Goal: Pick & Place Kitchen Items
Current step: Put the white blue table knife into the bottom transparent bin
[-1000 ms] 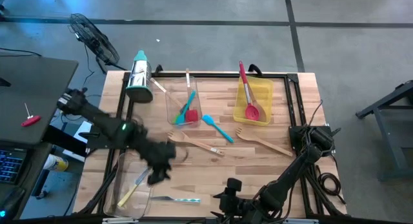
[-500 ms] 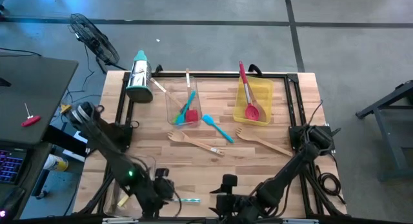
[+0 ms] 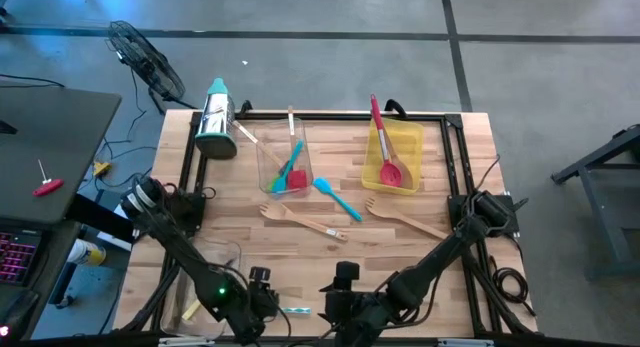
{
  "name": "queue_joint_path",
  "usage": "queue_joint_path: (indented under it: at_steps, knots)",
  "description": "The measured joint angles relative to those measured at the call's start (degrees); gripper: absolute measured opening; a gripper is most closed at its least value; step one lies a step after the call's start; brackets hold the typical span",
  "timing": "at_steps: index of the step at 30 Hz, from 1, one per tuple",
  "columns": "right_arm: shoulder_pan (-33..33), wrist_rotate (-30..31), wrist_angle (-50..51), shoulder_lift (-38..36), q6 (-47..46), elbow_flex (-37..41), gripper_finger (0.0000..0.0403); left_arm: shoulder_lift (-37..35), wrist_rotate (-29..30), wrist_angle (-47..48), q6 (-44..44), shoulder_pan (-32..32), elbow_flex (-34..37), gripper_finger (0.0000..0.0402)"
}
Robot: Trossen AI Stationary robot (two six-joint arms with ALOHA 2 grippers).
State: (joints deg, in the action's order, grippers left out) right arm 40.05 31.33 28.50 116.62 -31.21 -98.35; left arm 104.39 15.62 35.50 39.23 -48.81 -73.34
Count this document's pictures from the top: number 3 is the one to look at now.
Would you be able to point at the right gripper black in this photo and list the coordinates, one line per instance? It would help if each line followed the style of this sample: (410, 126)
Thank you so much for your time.
(362, 314)

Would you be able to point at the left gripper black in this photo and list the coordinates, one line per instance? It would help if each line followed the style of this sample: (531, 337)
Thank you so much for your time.
(245, 312)

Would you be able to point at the wooden spork with sticker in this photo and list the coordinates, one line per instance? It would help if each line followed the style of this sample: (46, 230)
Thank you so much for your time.
(275, 212)

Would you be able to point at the light blue silicone spatula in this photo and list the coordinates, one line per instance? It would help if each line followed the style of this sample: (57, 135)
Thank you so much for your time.
(322, 185)

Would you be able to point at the red slotted spoon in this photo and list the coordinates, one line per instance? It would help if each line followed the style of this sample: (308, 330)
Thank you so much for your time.
(391, 174)

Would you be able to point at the large wooden spoon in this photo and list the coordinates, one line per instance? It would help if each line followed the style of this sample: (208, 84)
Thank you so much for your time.
(406, 179)

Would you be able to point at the slim teal silicone spatula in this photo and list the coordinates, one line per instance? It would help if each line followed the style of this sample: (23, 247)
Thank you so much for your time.
(295, 154)

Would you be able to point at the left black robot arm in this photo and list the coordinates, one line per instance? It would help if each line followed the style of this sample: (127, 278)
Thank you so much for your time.
(186, 249)

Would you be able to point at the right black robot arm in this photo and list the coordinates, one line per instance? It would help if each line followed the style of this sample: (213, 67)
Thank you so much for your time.
(435, 249)

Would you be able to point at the clear plastic bin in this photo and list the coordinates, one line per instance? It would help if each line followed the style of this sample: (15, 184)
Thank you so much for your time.
(172, 287)
(275, 132)

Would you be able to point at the white paper sheet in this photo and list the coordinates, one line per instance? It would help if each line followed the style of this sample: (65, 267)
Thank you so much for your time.
(117, 242)

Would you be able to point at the yellow translucent plastic bin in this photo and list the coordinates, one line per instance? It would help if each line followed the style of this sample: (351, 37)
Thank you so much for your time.
(410, 147)

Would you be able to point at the white and yellow can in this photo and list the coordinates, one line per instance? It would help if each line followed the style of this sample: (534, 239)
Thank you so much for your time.
(87, 253)

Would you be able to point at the yellow plug connector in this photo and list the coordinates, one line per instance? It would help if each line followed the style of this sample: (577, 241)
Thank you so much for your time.
(101, 168)

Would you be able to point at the backlit computer keyboard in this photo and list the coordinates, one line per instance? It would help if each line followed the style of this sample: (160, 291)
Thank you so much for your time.
(17, 257)

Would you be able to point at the black floor fan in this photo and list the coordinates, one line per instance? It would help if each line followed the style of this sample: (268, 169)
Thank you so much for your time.
(145, 62)

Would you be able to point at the black desk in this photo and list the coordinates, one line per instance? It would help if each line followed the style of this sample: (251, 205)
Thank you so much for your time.
(50, 137)

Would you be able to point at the black metal bench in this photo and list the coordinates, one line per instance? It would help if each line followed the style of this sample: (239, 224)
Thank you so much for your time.
(595, 154)

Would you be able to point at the black aluminium table frame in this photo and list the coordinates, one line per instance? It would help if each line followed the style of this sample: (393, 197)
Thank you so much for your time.
(320, 116)

